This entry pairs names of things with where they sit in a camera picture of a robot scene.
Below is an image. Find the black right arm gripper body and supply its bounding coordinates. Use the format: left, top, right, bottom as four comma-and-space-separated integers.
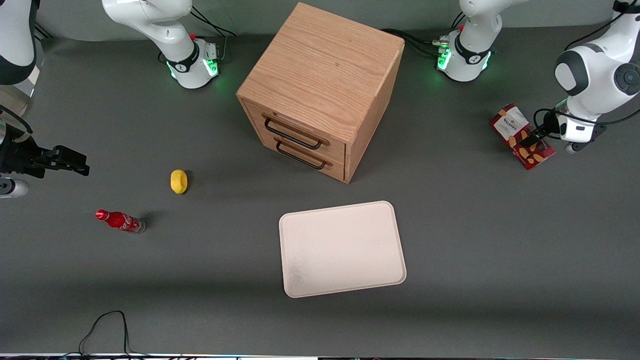
0, 134, 56, 179

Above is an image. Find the red tartan cookie box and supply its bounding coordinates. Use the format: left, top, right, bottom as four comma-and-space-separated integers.
490, 103, 556, 171

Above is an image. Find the white rectangular tray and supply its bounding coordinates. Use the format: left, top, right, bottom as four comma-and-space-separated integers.
278, 200, 407, 299

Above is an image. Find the red cola bottle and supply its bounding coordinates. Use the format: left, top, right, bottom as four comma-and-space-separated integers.
95, 209, 146, 235

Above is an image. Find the yellow lemon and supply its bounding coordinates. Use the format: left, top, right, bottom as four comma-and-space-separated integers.
170, 169, 189, 195

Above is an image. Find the wooden drawer front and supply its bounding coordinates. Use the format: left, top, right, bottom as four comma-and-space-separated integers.
249, 122, 346, 182
242, 99, 347, 165

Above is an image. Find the wooden two-drawer cabinet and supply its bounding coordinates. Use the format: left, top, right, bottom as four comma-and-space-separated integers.
236, 2, 406, 184

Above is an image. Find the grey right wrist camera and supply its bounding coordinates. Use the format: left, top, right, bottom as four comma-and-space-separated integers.
0, 177, 31, 199

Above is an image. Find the black left arm base cable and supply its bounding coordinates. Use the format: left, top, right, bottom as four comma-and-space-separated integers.
382, 28, 448, 58

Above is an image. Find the black arm base cable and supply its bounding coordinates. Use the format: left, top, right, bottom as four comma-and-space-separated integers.
190, 6, 237, 63
382, 28, 448, 58

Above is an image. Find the thin black looped cable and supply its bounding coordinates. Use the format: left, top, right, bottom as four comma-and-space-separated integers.
64, 310, 151, 359

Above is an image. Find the black right arm base cable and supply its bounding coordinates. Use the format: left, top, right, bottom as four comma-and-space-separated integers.
190, 6, 237, 63

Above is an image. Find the black wire drawer handle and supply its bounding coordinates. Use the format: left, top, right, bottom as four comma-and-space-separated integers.
275, 140, 327, 171
263, 116, 324, 151

